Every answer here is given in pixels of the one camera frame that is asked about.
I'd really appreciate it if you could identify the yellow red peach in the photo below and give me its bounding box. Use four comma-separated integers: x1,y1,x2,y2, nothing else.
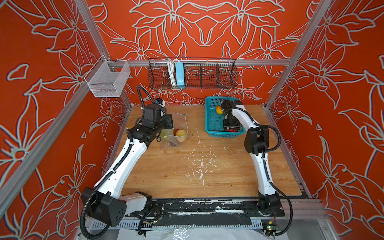
216,106,224,115

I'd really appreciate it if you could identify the light blue box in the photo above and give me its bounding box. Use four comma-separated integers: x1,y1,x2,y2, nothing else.
175,62,185,89

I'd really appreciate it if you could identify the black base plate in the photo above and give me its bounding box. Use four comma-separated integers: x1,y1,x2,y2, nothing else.
137,197,286,218

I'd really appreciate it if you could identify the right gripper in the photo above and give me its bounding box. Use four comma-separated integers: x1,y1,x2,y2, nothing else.
222,114,239,132

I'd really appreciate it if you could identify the yellow potato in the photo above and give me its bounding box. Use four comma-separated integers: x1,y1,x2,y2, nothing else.
176,129,188,143

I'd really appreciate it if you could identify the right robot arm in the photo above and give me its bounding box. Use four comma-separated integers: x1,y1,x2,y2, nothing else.
220,100,284,216

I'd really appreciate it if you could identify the clear zip top bag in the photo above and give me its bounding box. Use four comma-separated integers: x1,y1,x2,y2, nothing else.
160,113,189,150

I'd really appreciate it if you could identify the white cable bundle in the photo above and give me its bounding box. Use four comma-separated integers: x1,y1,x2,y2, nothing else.
167,59,177,87

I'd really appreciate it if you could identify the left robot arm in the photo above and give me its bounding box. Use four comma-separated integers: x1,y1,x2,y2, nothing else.
80,86,174,240

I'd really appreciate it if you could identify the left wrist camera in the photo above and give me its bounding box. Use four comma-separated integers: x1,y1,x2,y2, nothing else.
142,98,167,122

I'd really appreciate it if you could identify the black wire wall basket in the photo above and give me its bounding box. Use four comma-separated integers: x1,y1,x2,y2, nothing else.
148,57,238,90

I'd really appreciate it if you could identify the clear wire wall basket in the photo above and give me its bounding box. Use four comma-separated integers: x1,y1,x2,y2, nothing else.
85,56,131,98

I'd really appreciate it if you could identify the turquoise plastic basket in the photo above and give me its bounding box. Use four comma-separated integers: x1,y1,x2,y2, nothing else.
205,96,246,138

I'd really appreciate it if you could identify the green cabbage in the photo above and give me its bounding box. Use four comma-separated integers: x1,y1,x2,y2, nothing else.
161,129,175,141

